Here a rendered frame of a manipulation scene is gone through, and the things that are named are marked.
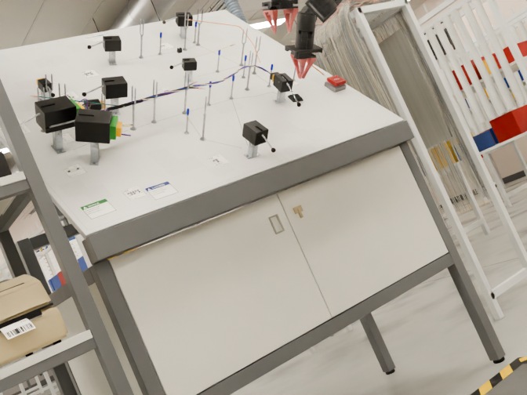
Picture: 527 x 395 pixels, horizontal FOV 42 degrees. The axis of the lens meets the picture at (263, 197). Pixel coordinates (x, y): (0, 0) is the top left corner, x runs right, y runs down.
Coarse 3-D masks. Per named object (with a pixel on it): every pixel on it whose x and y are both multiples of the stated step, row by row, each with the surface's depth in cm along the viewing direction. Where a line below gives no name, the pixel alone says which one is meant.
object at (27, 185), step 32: (0, 96) 161; (32, 160) 160; (0, 192) 155; (32, 192) 158; (0, 224) 191; (64, 256) 158; (96, 320) 157; (64, 352) 152; (96, 352) 157; (0, 384) 144; (64, 384) 193; (128, 384) 157
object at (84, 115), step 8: (80, 112) 181; (88, 112) 181; (96, 112) 182; (104, 112) 182; (72, 120) 181; (80, 120) 177; (88, 120) 178; (96, 120) 178; (104, 120) 179; (48, 128) 181; (80, 128) 178; (88, 128) 178; (96, 128) 179; (104, 128) 179; (80, 136) 180; (88, 136) 180; (96, 136) 180; (104, 136) 180; (96, 144) 184; (96, 152) 186; (96, 160) 187
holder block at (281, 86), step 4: (276, 76) 224; (280, 76) 225; (284, 76) 225; (288, 76) 225; (276, 80) 225; (280, 80) 223; (284, 80) 223; (288, 80) 223; (292, 80) 223; (276, 84) 225; (280, 84) 223; (284, 84) 222; (292, 84) 224; (276, 88) 226; (280, 88) 224; (284, 88) 224; (288, 88) 224; (292, 88) 225
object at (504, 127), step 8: (504, 48) 472; (520, 48) 475; (512, 56) 469; (472, 64) 495; (496, 64) 483; (464, 72) 501; (456, 80) 508; (512, 112) 485; (520, 112) 490; (496, 120) 495; (504, 120) 490; (512, 120) 486; (520, 120) 487; (496, 128) 497; (504, 128) 492; (512, 128) 488; (520, 128) 484; (472, 136) 551; (480, 136) 531; (488, 136) 536; (496, 136) 499; (504, 136) 494; (512, 136) 490; (448, 144) 533; (480, 144) 528; (488, 144) 533; (456, 152) 527; (456, 160) 533
